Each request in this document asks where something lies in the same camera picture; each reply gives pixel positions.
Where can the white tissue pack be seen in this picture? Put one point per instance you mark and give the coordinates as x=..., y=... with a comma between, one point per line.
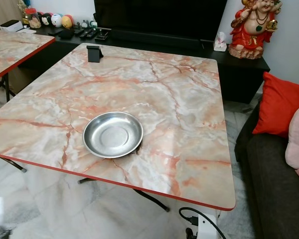
x=220, y=44

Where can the clear jar with red lid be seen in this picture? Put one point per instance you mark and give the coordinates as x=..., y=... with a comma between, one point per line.
x=33, y=20

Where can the black straight table leg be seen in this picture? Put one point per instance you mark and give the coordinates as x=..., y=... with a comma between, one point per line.
x=15, y=164

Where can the gold ornament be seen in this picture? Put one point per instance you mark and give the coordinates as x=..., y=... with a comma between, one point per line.
x=22, y=10

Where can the white and blue toy ball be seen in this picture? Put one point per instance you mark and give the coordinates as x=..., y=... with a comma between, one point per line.
x=57, y=20

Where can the black and white toy ball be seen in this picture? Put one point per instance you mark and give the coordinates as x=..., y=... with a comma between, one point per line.
x=47, y=20

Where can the black crossed table legs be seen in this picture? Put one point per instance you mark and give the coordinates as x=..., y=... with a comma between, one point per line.
x=7, y=85

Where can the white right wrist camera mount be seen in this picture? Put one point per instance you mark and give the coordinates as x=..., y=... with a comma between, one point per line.
x=206, y=224

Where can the dark grey sofa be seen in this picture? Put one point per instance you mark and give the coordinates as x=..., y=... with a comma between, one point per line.
x=274, y=194

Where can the yellow and orange toy ball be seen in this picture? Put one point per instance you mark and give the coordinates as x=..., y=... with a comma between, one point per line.
x=67, y=22

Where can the black flat screen television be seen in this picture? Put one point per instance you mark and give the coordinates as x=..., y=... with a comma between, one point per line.
x=159, y=16

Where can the black pouch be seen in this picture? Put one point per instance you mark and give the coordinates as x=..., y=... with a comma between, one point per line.
x=66, y=34

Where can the small green white figurines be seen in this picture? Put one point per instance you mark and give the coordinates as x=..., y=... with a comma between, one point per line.
x=88, y=24

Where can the black remote control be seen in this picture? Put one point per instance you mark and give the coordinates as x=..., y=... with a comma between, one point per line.
x=84, y=34

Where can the white box with black top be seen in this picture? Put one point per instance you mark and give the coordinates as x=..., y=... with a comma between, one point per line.
x=11, y=26

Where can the black curved table leg bar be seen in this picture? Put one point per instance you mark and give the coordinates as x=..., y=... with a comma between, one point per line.
x=152, y=198

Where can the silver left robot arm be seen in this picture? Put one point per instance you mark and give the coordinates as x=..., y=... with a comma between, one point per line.
x=0, y=233

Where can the round stainless steel bowl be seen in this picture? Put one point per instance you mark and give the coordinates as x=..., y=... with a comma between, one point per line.
x=113, y=135

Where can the small black phone stand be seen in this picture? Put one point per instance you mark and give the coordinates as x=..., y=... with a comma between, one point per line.
x=94, y=54

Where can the red laughing Buddha statue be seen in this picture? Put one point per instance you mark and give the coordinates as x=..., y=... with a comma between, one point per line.
x=253, y=32

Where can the red cushion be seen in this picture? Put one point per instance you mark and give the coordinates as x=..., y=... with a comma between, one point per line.
x=279, y=104

